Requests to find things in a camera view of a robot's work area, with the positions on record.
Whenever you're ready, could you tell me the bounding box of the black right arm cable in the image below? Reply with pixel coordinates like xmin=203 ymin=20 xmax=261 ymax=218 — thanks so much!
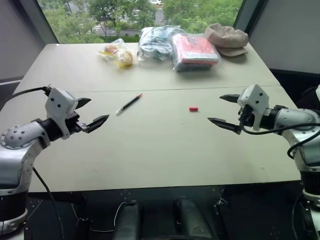
xmin=240 ymin=121 xmax=320 ymax=160

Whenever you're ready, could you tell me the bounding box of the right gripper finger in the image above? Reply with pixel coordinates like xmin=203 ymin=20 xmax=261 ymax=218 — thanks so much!
xmin=207 ymin=117 xmax=243 ymax=135
xmin=219 ymin=93 xmax=241 ymax=104

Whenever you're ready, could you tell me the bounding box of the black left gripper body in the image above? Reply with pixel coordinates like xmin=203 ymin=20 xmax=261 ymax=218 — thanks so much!
xmin=65 ymin=112 xmax=87 ymax=135

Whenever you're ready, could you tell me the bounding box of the beige cloth cap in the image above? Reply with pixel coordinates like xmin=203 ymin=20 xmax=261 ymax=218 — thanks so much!
xmin=204 ymin=23 xmax=250 ymax=58

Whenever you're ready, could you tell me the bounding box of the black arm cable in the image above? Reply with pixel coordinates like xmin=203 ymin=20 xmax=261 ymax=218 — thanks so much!
xmin=240 ymin=121 xmax=320 ymax=160
xmin=12 ymin=85 xmax=65 ymax=240

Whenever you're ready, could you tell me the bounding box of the clear bag with bread rolls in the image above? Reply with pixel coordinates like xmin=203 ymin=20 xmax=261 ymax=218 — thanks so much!
xmin=97 ymin=37 xmax=138 ymax=69

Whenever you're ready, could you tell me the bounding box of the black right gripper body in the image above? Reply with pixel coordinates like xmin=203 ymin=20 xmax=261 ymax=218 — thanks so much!
xmin=238 ymin=104 xmax=256 ymax=131

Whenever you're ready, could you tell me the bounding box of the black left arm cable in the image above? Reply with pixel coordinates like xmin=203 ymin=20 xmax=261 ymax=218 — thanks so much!
xmin=12 ymin=85 xmax=65 ymax=240

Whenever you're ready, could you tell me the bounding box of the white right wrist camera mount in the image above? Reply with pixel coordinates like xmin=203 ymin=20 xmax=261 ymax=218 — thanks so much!
xmin=236 ymin=84 xmax=271 ymax=132

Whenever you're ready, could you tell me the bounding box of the clear bag with red book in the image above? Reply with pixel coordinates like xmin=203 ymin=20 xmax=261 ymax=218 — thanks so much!
xmin=170 ymin=32 xmax=222 ymax=73

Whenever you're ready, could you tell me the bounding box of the black pen with red tip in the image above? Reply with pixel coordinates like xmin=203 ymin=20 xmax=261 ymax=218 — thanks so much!
xmin=115 ymin=93 xmax=144 ymax=116

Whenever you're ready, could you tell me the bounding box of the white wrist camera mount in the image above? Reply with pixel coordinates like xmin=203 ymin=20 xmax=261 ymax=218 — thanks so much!
xmin=236 ymin=84 xmax=271 ymax=132
xmin=44 ymin=87 xmax=79 ymax=140

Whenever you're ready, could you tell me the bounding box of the dark rounded shape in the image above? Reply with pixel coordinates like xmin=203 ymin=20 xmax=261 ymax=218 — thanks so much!
xmin=113 ymin=200 xmax=144 ymax=240
xmin=173 ymin=198 xmax=219 ymax=240

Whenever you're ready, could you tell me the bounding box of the thin white wire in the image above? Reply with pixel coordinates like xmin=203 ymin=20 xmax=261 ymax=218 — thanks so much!
xmin=112 ymin=201 xmax=126 ymax=232

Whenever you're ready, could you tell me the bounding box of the clear bag with cables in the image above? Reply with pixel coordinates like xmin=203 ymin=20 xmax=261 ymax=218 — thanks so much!
xmin=136 ymin=24 xmax=188 ymax=62

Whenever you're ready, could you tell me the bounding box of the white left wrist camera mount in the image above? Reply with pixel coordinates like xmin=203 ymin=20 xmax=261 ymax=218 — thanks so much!
xmin=44 ymin=87 xmax=79 ymax=140

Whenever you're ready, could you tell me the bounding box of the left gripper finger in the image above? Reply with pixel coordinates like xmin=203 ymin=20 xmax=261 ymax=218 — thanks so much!
xmin=83 ymin=114 xmax=110 ymax=135
xmin=73 ymin=97 xmax=92 ymax=110

